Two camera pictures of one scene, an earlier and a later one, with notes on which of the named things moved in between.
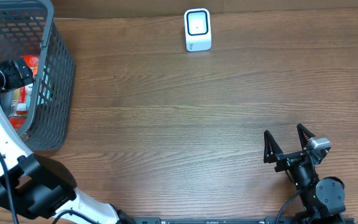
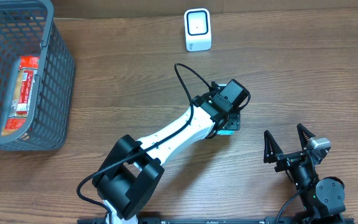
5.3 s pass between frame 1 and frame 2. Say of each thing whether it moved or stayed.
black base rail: stayed
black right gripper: stayed
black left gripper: moved
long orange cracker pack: stayed
